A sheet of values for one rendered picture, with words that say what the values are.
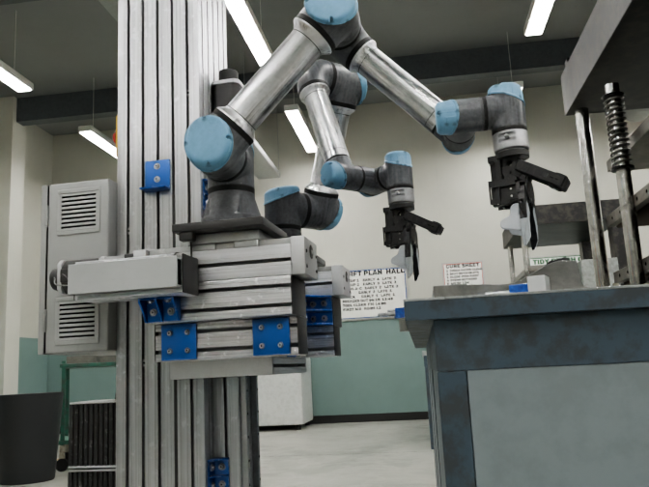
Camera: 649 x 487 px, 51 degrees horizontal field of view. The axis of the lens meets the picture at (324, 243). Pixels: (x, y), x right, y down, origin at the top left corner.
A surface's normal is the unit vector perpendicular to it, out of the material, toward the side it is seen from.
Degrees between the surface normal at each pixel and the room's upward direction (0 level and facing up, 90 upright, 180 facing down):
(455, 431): 90
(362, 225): 90
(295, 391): 90
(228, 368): 90
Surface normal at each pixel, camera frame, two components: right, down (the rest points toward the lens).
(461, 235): -0.14, -0.17
